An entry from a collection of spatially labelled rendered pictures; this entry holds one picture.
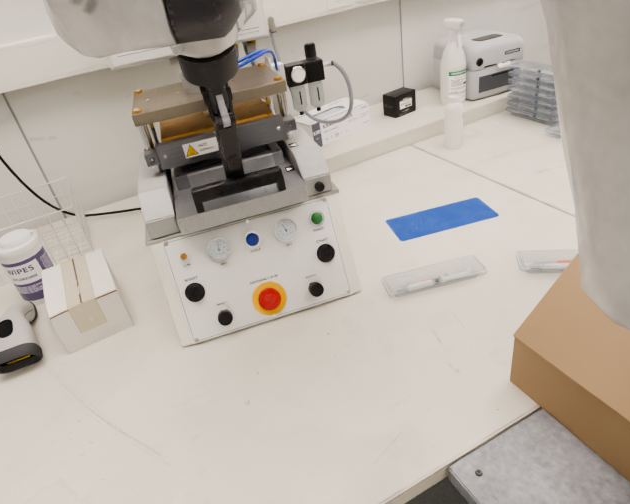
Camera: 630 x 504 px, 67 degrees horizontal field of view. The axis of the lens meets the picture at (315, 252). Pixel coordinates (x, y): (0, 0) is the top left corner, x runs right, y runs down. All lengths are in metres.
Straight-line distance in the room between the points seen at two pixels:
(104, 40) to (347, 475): 0.55
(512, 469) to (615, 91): 0.52
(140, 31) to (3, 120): 1.00
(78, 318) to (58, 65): 0.70
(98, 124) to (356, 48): 0.84
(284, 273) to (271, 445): 0.30
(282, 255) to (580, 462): 0.53
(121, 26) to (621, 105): 0.42
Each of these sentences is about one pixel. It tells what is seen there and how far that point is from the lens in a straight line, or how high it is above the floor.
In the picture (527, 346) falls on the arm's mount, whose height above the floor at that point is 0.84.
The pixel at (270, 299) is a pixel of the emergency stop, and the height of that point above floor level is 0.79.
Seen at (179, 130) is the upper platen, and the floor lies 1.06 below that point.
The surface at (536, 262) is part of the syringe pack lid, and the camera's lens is 0.94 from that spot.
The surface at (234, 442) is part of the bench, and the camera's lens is 0.72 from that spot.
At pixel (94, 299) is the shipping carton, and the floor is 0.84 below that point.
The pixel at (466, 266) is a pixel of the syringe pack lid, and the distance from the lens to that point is 0.91.
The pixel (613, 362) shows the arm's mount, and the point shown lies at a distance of 0.64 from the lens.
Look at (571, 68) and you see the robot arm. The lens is 0.24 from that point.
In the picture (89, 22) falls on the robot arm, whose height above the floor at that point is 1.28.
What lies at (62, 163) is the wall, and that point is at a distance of 1.51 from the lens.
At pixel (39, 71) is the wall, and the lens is 1.41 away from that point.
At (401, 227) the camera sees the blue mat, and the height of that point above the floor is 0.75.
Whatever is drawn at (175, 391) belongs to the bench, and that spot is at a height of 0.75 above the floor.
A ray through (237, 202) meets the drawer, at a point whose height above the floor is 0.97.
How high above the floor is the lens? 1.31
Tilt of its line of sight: 33 degrees down
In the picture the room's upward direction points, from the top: 10 degrees counter-clockwise
